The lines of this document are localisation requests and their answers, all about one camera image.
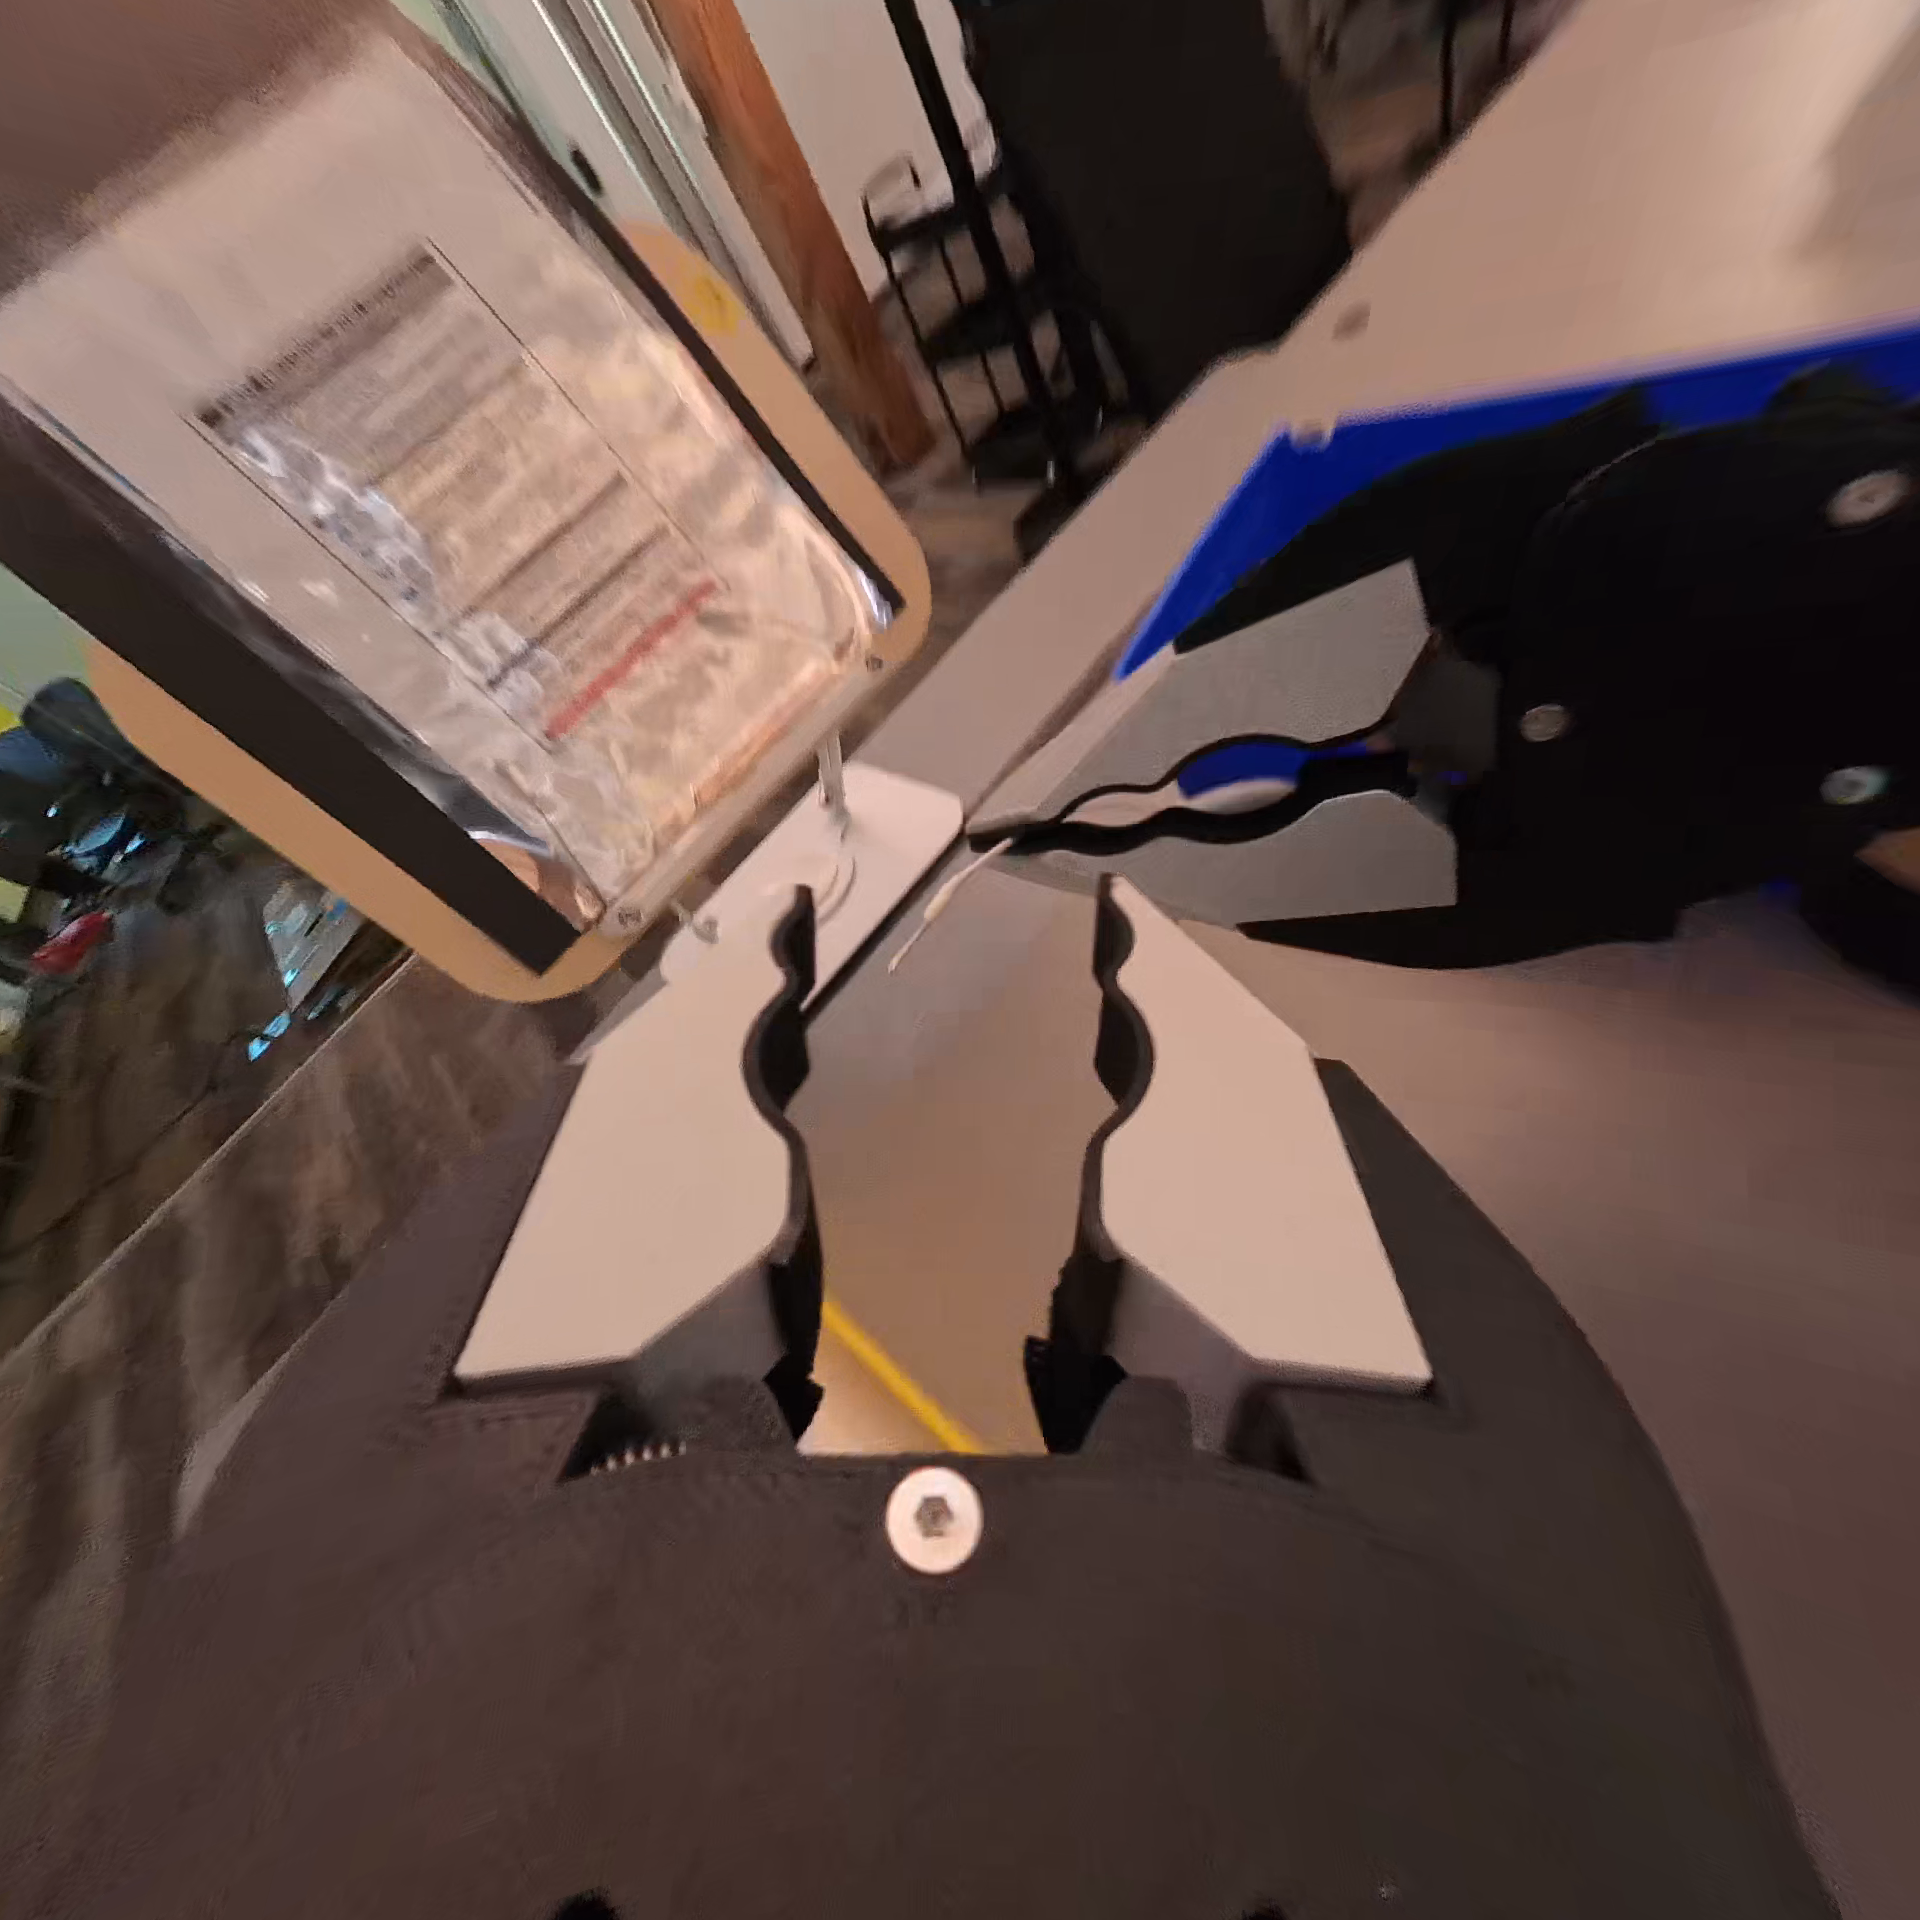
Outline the large blue plastic bin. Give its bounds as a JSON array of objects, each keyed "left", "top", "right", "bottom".
[{"left": 1118, "top": 316, "right": 1920, "bottom": 798}]

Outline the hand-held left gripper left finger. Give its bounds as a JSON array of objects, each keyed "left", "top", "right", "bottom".
[{"left": 451, "top": 884, "right": 830, "bottom": 1444}]

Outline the black metal frame chair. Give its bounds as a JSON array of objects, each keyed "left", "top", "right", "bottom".
[{"left": 862, "top": 151, "right": 1144, "bottom": 518}]

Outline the wooden support post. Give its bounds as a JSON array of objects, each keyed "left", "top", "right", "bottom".
[{"left": 646, "top": 0, "right": 939, "bottom": 480}]

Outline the instruction sign on white stand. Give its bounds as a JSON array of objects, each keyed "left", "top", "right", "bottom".
[{"left": 0, "top": 0, "right": 970, "bottom": 1057}]

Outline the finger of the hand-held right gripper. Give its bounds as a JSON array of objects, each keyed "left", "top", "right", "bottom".
[
  {"left": 996, "top": 772, "right": 1465, "bottom": 933},
  {"left": 966, "top": 563, "right": 1434, "bottom": 839}
]

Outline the black floor lamp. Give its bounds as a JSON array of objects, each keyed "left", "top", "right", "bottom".
[{"left": 883, "top": 0, "right": 1097, "bottom": 512}]

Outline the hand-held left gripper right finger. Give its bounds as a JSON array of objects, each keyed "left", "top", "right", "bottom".
[{"left": 1026, "top": 872, "right": 1439, "bottom": 1454}]

